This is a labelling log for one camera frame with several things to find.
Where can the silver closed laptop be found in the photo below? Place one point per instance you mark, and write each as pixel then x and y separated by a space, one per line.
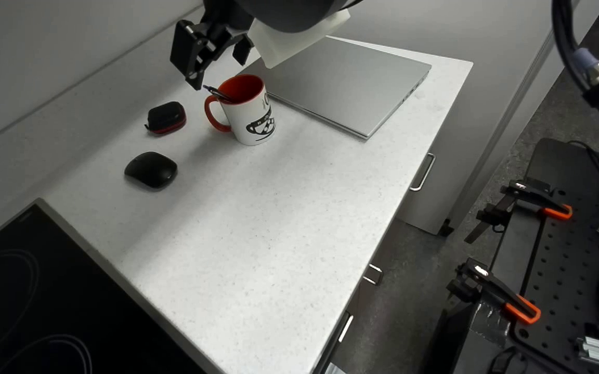
pixel 348 84

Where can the white mug with red inside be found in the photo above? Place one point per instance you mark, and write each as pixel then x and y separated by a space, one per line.
pixel 249 110

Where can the kitchen base cabinet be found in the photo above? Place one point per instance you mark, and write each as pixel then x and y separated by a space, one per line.
pixel 436 152

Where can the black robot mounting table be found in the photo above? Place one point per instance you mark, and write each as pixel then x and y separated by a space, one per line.
pixel 562 276

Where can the black computer mouse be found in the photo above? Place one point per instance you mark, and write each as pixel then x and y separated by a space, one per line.
pixel 149 168

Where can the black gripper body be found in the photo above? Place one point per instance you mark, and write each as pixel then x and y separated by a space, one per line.
pixel 220 22

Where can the black case with red stripe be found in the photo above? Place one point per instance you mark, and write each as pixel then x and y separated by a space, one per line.
pixel 164 116

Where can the dark pen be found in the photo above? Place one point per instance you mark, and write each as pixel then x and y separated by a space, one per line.
pixel 212 93

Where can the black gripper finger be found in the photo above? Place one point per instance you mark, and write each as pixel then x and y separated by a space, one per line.
pixel 187 53
pixel 242 51

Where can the black induction cooktop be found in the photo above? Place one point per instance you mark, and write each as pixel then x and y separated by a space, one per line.
pixel 41 304

